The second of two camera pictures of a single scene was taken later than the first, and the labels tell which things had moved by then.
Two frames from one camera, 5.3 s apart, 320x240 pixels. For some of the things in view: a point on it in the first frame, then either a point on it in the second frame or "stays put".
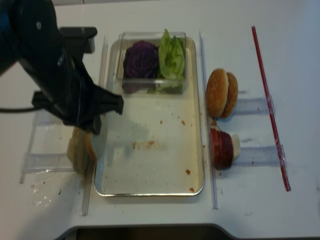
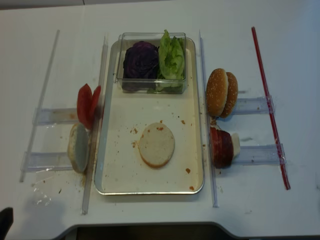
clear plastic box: (152, 63) stays put
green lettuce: (171, 56) stays put
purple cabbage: (141, 61) stays put
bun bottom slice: (90, 138) → (156, 144)
